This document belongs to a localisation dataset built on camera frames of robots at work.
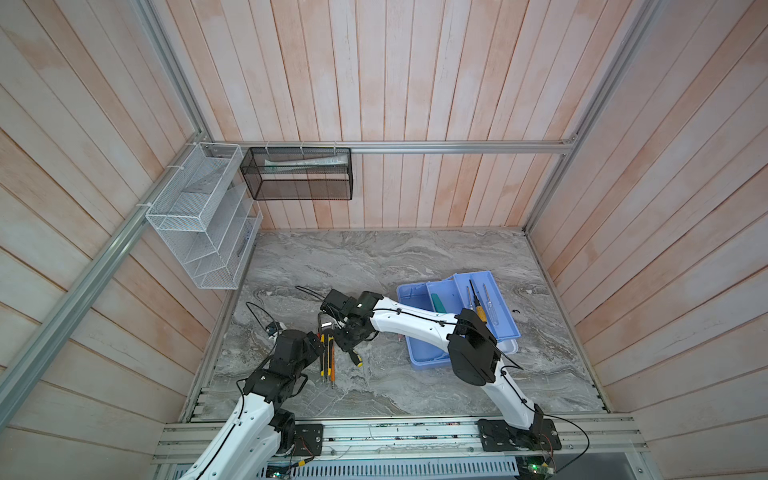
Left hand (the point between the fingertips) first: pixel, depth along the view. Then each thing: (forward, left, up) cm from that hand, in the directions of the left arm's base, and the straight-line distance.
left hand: (308, 350), depth 84 cm
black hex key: (+9, -2, -3) cm, 10 cm away
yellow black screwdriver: (+10, -50, +7) cm, 51 cm away
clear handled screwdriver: (+13, -47, +6) cm, 50 cm away
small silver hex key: (+13, -53, +6) cm, 55 cm away
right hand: (+3, -10, -1) cm, 11 cm away
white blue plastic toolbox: (+16, -50, +7) cm, 53 cm away
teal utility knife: (+12, -39, +4) cm, 41 cm away
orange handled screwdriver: (-2, -7, -4) cm, 8 cm away
